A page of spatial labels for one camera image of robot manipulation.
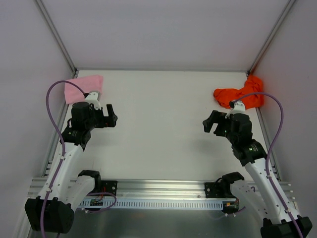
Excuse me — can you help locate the pink t shirt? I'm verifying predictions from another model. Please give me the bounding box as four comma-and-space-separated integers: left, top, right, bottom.
64, 75, 104, 104

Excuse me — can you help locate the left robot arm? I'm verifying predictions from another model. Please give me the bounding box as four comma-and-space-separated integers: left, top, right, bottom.
25, 102, 117, 236

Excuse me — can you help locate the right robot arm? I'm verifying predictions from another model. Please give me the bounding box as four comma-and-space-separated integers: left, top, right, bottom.
203, 110, 313, 238

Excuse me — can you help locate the orange t shirt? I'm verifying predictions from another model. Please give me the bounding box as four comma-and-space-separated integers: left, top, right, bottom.
213, 75, 264, 111

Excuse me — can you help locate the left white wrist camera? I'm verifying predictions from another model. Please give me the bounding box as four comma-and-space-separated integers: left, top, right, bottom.
84, 91, 102, 110

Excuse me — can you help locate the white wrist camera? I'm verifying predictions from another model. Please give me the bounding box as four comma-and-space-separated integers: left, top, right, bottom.
84, 91, 102, 110
227, 101, 246, 116

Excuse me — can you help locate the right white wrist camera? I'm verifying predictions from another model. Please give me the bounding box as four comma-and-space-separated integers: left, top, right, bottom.
227, 101, 246, 116

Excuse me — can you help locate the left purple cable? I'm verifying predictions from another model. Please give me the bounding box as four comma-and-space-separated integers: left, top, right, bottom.
39, 79, 117, 238

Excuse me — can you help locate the purple cable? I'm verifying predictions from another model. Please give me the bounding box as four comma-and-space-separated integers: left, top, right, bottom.
39, 79, 117, 238
229, 92, 305, 238

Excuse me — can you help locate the left aluminium frame post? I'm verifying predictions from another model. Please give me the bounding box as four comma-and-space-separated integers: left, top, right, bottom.
34, 0, 77, 76

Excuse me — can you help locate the aluminium frame post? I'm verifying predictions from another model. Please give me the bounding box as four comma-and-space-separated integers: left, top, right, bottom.
247, 0, 298, 75
34, 0, 77, 76

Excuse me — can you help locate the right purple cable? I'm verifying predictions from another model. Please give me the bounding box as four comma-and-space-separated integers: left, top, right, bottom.
229, 92, 305, 238

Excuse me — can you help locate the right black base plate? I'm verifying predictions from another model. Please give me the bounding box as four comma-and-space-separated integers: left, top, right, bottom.
204, 182, 225, 198

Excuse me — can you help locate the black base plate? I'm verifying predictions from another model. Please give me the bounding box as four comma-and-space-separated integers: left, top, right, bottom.
98, 180, 118, 196
204, 182, 225, 198

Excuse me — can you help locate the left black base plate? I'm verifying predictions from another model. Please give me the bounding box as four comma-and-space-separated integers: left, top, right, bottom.
98, 180, 118, 196

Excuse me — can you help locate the aluminium mounting rail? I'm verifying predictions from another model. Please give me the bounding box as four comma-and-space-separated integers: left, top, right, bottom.
27, 176, 295, 200

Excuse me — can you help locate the slotted cable duct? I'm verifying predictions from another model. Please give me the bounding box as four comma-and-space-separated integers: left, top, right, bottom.
79, 198, 223, 211

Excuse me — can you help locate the right aluminium frame post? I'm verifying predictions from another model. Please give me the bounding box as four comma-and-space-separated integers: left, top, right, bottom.
247, 0, 298, 75

